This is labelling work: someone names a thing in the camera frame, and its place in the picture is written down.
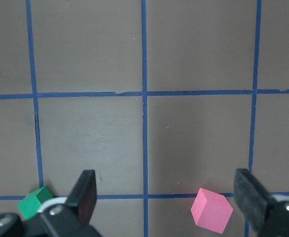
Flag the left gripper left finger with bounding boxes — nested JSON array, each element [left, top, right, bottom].
[[40, 170, 97, 237]]

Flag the pink cube near base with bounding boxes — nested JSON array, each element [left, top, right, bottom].
[[191, 188, 233, 234]]

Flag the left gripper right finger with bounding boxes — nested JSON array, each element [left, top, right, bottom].
[[234, 168, 289, 237]]

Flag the green cube near base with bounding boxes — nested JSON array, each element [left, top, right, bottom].
[[17, 186, 53, 220]]

